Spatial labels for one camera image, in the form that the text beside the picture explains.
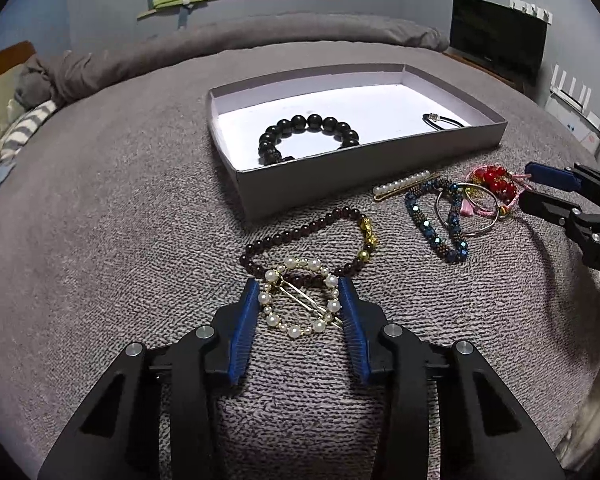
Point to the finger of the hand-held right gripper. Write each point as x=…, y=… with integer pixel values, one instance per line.
x=545, y=205
x=550, y=174

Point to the white wall hooks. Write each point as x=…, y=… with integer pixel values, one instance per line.
x=530, y=9

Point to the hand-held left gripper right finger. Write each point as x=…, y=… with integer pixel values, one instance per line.
x=352, y=330

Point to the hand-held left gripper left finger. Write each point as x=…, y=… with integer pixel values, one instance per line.
x=244, y=330

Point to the grey rolled duvet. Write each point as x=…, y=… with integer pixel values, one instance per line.
x=230, y=35

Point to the black television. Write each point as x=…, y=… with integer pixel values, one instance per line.
x=500, y=35

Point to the pearl bar hair clip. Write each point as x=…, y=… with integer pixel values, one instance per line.
x=400, y=182

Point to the wooden headboard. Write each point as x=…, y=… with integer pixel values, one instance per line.
x=2, y=60

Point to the striped pillow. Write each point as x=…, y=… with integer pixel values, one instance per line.
x=22, y=130

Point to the grey cardboard box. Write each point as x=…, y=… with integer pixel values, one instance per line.
x=330, y=180

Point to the wooden television stand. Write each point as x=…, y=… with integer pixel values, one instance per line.
x=480, y=65

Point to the round pearl hair clip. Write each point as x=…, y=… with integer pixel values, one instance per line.
x=270, y=275

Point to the white router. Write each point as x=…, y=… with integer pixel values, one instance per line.
x=575, y=95

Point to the grey knitted blanket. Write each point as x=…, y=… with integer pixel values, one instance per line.
x=130, y=260

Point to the silver bangle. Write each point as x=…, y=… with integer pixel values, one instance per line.
x=480, y=230

